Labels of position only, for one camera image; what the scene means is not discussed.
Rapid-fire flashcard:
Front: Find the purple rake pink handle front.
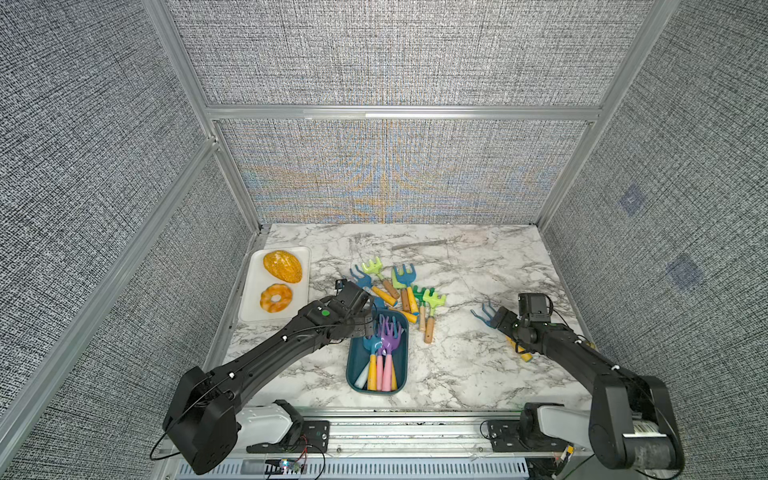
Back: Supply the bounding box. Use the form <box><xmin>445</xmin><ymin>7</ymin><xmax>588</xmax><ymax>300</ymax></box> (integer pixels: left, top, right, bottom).
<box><xmin>375</xmin><ymin>315</ymin><xmax>388</xmax><ymax>391</ymax></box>

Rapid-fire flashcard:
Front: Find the purple rake pink handle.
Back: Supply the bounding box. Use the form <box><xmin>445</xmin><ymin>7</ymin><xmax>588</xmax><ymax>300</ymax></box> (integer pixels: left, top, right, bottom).
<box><xmin>381</xmin><ymin>316</ymin><xmax>403</xmax><ymax>392</ymax></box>
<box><xmin>375</xmin><ymin>315</ymin><xmax>388</xmax><ymax>391</ymax></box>

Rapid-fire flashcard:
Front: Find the teal fork rake yellow handle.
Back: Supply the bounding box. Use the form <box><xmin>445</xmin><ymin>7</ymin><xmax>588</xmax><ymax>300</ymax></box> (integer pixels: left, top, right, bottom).
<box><xmin>363</xmin><ymin>334</ymin><xmax>382</xmax><ymax>391</ymax></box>

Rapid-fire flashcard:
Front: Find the purple rake pink handle back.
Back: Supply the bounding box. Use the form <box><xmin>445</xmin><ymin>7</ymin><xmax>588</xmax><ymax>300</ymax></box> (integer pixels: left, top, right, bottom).
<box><xmin>381</xmin><ymin>316</ymin><xmax>403</xmax><ymax>392</ymax></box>

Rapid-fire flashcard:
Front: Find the light blue rake white handle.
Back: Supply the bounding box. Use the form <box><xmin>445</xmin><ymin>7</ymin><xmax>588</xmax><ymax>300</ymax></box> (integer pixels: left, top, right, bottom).
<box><xmin>353</xmin><ymin>364</ymin><xmax>370</xmax><ymax>390</ymax></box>

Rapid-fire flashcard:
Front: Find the lime rake light wood handle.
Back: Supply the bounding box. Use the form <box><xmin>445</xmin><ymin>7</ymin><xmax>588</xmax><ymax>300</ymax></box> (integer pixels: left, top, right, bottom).
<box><xmin>423</xmin><ymin>289</ymin><xmax>447</xmax><ymax>344</ymax></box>

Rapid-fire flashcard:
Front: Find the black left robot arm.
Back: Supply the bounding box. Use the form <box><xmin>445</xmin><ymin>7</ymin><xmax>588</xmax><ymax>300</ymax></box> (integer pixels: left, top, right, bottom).
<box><xmin>162</xmin><ymin>280</ymin><xmax>373</xmax><ymax>475</ymax></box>

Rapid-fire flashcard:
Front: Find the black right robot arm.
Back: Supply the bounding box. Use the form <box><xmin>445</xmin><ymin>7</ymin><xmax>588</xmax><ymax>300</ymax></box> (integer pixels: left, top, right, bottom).
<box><xmin>483</xmin><ymin>293</ymin><xmax>686</xmax><ymax>479</ymax></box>

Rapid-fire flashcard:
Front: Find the teal plastic storage box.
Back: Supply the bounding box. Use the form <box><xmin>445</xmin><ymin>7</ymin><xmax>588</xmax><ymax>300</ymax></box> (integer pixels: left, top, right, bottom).
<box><xmin>346</xmin><ymin>310</ymin><xmax>409</xmax><ymax>395</ymax></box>

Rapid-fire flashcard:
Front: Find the white rectangular tray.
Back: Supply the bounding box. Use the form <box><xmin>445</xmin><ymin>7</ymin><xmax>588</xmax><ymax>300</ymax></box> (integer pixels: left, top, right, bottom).
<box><xmin>238</xmin><ymin>247</ymin><xmax>311</xmax><ymax>322</ymax></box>

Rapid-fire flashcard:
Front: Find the oval yellow bread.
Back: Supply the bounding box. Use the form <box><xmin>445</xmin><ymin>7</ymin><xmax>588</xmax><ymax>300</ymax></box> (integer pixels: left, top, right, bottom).
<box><xmin>263</xmin><ymin>250</ymin><xmax>303</xmax><ymax>284</ymax></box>

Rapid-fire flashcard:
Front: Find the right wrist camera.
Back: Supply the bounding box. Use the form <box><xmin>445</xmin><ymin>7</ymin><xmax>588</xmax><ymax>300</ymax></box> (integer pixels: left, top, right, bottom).
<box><xmin>518</xmin><ymin>292</ymin><xmax>553</xmax><ymax>323</ymax></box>

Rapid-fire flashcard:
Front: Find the blue rake yellow handle upper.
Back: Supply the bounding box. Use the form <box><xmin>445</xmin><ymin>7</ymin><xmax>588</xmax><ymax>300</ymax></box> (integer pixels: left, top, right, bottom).
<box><xmin>350</xmin><ymin>266</ymin><xmax>397</xmax><ymax>307</ymax></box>

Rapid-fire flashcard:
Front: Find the lime trowel brown wood handle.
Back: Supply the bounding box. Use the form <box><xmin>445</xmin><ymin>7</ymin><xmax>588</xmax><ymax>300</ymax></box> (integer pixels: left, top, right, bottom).
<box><xmin>391</xmin><ymin>267</ymin><xmax>410</xmax><ymax>312</ymax></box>

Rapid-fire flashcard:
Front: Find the glazed ring donut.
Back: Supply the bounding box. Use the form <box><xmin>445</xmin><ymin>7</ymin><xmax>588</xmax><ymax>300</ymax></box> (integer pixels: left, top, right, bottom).
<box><xmin>259</xmin><ymin>283</ymin><xmax>293</xmax><ymax>313</ymax></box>

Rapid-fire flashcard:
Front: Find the green rake pale wood handle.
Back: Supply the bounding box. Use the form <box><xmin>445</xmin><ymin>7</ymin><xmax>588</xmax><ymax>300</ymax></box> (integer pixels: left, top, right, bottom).
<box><xmin>412</xmin><ymin>285</ymin><xmax>427</xmax><ymax>332</ymax></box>

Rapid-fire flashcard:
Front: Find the aluminium front rail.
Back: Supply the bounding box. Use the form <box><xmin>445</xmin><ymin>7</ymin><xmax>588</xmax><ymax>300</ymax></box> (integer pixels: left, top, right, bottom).
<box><xmin>158</xmin><ymin>410</ymin><xmax>655</xmax><ymax>460</ymax></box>

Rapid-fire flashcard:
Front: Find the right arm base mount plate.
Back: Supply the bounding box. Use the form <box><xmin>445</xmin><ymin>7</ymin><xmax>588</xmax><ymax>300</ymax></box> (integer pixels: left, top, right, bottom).
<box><xmin>485</xmin><ymin>419</ymin><xmax>568</xmax><ymax>453</ymax></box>

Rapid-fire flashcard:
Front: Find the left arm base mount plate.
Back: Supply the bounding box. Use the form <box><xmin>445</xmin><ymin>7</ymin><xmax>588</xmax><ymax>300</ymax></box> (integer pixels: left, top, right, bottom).
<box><xmin>246</xmin><ymin>420</ymin><xmax>331</xmax><ymax>454</ymax></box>

